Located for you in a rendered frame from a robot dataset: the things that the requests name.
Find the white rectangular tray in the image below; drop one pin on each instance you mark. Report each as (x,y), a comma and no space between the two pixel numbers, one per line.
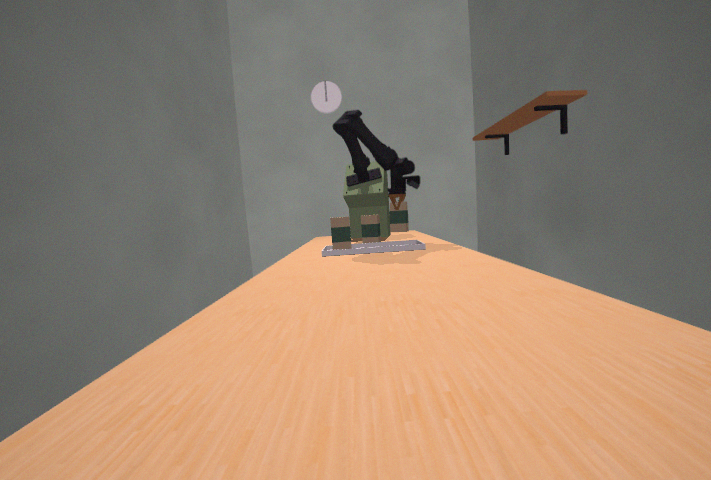
(376,247)

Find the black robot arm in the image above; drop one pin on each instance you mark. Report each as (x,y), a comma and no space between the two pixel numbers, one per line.
(384,156)

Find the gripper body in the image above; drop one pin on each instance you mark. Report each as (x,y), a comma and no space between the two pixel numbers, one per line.
(394,190)

